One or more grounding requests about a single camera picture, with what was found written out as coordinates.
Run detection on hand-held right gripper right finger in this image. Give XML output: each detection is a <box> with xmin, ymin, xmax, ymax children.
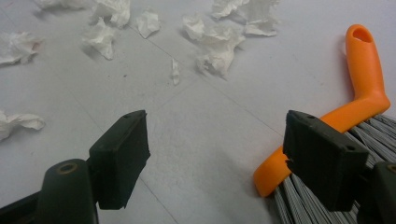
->
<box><xmin>282</xmin><ymin>110</ymin><xmax>371</xmax><ymax>213</ymax></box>

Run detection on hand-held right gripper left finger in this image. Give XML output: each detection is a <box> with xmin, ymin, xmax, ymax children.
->
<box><xmin>88</xmin><ymin>109</ymin><xmax>151</xmax><ymax>210</ymax></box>

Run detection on orange hand brush grey bristles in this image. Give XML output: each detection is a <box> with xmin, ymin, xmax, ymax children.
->
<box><xmin>252</xmin><ymin>23</ymin><xmax>396</xmax><ymax>224</ymax></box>

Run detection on pile of white tissues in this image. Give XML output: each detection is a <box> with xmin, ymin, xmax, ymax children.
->
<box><xmin>0</xmin><ymin>0</ymin><xmax>281</xmax><ymax>143</ymax></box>

